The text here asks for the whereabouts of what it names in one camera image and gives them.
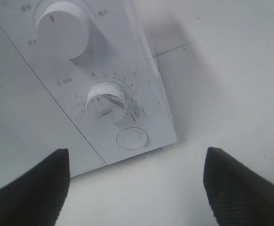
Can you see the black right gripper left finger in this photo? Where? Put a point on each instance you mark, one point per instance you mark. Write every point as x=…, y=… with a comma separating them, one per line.
x=36, y=198

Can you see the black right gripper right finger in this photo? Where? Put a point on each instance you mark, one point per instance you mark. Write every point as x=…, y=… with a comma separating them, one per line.
x=237, y=195

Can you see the white microwave door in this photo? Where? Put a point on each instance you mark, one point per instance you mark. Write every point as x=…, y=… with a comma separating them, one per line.
x=32, y=124

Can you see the white round door button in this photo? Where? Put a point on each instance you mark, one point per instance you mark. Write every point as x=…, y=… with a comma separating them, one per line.
x=132, y=138

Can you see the white lower timer knob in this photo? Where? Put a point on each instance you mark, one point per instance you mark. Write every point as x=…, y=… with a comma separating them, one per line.
x=107, y=102

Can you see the white microwave oven body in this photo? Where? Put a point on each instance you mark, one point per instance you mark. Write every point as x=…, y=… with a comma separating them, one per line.
x=117, y=52

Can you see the white upper power knob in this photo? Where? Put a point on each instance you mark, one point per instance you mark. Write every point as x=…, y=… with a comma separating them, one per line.
x=63, y=27

